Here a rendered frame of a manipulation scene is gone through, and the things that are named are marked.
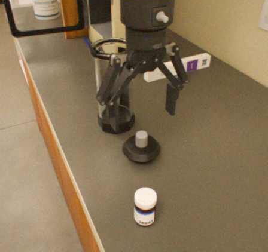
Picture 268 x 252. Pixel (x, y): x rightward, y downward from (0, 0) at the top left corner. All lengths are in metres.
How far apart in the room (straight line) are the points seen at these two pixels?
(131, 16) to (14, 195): 1.62
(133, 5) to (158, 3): 0.04
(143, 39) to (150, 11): 0.05
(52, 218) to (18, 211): 0.22
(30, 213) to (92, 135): 1.14
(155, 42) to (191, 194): 0.32
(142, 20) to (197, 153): 0.37
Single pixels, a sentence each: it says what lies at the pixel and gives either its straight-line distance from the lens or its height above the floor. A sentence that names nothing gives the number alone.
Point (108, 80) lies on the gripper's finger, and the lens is 0.53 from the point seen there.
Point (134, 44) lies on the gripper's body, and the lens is 0.51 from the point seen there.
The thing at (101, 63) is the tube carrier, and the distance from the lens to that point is 0.67.
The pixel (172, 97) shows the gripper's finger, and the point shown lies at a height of 1.10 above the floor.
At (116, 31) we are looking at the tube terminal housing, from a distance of 1.04.
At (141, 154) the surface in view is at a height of 0.98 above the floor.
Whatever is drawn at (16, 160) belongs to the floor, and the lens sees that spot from 2.19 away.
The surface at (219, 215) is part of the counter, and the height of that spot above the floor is 0.94.
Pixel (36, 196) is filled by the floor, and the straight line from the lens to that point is 1.91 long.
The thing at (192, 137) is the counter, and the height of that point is 0.94.
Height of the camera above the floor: 1.43
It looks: 37 degrees down
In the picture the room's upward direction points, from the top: straight up
